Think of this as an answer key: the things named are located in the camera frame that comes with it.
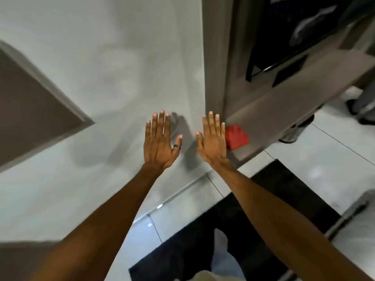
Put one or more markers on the person's left hand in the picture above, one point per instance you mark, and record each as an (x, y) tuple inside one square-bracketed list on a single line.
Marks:
[(158, 149)]

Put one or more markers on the person's right hand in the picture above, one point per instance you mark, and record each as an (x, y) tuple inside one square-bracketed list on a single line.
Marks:
[(213, 147)]

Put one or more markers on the person's left thumb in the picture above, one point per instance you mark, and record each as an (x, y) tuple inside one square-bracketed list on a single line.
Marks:
[(177, 144)]

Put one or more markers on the person's right thumb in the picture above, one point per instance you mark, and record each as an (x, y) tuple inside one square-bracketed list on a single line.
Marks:
[(200, 141)]

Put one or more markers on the person's left middle finger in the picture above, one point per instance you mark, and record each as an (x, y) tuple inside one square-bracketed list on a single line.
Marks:
[(161, 123)]

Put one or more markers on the person's right little finger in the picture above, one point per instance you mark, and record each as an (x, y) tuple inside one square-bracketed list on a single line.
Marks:
[(223, 131)]

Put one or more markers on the person's right middle finger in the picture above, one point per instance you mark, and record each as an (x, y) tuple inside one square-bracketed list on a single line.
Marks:
[(211, 124)]

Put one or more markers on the person's left little finger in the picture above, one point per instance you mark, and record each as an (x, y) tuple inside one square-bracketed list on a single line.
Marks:
[(148, 130)]

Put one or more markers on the person's left forearm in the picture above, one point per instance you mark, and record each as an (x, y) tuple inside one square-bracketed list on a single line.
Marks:
[(111, 219)]

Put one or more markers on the person's right forearm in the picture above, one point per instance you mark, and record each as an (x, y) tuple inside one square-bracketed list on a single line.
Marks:
[(281, 219)]

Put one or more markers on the red plastic block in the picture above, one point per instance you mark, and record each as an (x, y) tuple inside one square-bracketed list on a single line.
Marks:
[(236, 138)]

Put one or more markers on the beige kitchen cabinet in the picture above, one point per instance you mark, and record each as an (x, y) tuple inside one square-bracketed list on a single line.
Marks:
[(263, 108)]

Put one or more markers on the black floor mat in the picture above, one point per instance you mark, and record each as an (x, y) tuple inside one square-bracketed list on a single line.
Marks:
[(205, 231)]

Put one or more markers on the brown door panel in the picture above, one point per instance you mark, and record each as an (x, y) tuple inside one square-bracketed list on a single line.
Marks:
[(32, 114)]

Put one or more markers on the person's grey trouser leg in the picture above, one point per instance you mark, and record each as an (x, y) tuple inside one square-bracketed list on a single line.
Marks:
[(227, 257)]

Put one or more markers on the black built-in oven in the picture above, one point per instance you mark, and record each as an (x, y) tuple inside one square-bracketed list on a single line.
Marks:
[(293, 29)]

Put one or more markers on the person's beige shirt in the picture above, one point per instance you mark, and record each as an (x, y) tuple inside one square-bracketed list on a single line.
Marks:
[(206, 275)]

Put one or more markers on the grey metal bar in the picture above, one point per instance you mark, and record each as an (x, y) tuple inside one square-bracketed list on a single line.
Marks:
[(350, 213)]

